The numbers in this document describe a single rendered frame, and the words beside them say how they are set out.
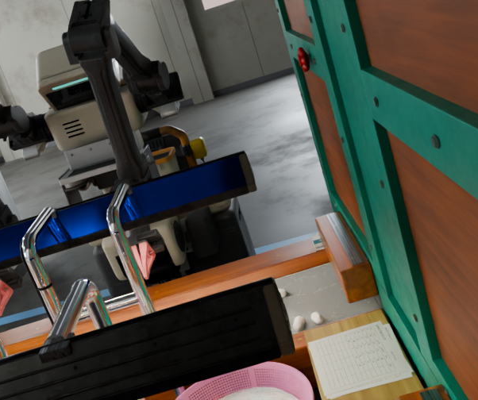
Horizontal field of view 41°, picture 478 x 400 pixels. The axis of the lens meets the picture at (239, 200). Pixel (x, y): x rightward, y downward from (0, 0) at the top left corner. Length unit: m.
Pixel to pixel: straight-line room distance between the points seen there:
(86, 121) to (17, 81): 8.10
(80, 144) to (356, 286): 1.04
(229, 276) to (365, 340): 0.51
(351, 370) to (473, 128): 0.70
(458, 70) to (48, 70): 1.53
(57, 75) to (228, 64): 7.57
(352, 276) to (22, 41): 8.94
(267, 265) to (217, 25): 7.90
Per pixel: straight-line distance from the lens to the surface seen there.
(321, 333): 1.20
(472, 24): 0.43
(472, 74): 0.46
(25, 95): 10.02
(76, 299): 0.79
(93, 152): 1.94
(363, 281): 1.22
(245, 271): 1.55
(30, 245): 1.12
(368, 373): 1.07
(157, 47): 9.44
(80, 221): 1.24
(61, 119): 1.95
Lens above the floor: 1.40
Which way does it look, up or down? 18 degrees down
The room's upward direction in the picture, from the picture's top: 18 degrees counter-clockwise
